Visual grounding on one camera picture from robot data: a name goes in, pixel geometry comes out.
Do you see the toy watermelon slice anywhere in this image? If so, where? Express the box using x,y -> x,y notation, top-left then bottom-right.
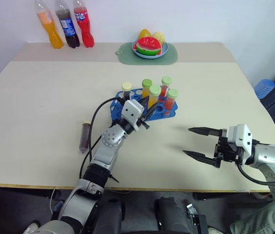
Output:
136,37 -> 163,57

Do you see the green-capped red test tube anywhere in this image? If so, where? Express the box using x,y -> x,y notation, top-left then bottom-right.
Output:
160,76 -> 173,98
164,88 -> 179,116

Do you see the pale yellow toy fruit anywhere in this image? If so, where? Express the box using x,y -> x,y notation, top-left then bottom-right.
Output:
152,31 -> 167,45

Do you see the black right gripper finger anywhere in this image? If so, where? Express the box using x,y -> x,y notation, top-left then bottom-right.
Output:
182,150 -> 220,169
188,126 -> 224,137

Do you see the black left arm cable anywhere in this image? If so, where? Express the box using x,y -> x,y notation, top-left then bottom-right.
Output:
79,97 -> 129,181

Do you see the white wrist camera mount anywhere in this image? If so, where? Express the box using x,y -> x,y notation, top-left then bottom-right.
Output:
120,99 -> 145,130
227,123 -> 254,152

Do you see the striped grey trouser leg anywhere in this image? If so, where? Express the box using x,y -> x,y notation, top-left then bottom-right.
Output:
229,201 -> 275,234

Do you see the black box with metal latch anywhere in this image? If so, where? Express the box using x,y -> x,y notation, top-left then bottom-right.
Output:
185,203 -> 208,234

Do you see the cream-capped dark test tube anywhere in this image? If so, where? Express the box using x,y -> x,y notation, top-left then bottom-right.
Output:
121,82 -> 133,101

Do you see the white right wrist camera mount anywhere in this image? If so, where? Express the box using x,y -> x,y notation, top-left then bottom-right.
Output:
227,123 -> 254,152

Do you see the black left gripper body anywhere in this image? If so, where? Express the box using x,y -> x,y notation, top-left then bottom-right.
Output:
137,115 -> 151,130

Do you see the light blue plate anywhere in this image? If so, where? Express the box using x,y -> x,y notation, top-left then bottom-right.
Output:
132,41 -> 170,59

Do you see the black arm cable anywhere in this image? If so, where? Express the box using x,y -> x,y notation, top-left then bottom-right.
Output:
79,97 -> 129,181
236,162 -> 275,185

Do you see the dark cola plastic bottle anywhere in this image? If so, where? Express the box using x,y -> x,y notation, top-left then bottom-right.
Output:
54,0 -> 80,49

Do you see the orange soda plastic bottle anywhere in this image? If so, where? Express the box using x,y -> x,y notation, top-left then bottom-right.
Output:
34,0 -> 64,50

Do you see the red soda plastic bottle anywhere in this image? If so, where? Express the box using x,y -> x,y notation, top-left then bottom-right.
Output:
73,0 -> 96,48

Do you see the grey shoe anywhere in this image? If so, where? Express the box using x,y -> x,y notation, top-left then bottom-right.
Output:
24,220 -> 41,234

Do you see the green-capped yellow test tube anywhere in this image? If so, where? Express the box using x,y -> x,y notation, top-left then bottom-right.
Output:
147,84 -> 162,111
141,78 -> 153,98

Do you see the cream-capped purple test tube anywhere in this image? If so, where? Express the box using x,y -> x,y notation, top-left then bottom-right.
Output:
78,120 -> 92,155

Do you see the thin white cable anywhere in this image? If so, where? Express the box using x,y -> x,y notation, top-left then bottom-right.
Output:
49,188 -> 56,213

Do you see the green cutting mat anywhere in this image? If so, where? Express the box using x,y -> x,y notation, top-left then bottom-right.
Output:
116,41 -> 179,66

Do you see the dark rounded padded block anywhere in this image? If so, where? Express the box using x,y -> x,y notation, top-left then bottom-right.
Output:
95,196 -> 125,233
154,196 -> 190,232

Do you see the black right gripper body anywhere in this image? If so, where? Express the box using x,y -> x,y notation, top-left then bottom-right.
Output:
213,128 -> 245,169

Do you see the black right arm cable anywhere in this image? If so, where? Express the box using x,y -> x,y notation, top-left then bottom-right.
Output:
236,162 -> 275,185

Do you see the blue test tube rack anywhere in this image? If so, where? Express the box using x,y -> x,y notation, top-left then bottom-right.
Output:
109,89 -> 179,125

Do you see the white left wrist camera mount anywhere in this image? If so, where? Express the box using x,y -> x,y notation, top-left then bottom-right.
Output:
120,99 -> 145,130

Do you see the black table frame bar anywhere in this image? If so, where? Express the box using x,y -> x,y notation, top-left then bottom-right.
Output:
192,192 -> 270,202

